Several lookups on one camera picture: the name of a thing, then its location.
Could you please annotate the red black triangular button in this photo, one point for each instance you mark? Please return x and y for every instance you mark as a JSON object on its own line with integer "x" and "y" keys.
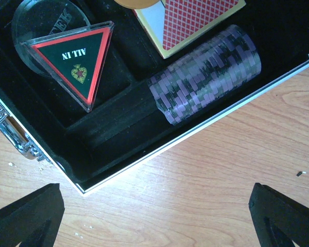
{"x": 75, "y": 59}

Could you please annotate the clear round dealer button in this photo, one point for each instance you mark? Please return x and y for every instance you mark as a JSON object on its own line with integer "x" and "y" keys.
{"x": 34, "y": 19}

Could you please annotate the tall purple chip stack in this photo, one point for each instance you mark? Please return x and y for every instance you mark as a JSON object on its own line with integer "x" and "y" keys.
{"x": 206, "y": 74}

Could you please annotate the aluminium poker case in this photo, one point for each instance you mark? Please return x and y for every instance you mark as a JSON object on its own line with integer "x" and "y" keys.
{"x": 41, "y": 120}

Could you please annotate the orange blue round button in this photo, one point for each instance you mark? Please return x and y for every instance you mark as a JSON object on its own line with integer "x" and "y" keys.
{"x": 136, "y": 4}

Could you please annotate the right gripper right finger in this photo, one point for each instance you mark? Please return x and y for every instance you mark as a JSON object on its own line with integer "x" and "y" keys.
{"x": 278, "y": 220}

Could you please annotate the playing card deck box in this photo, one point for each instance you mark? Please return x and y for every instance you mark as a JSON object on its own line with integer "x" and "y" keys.
{"x": 172, "y": 25}

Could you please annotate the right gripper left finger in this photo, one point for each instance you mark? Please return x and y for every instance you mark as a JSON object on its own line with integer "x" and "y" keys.
{"x": 34, "y": 219}

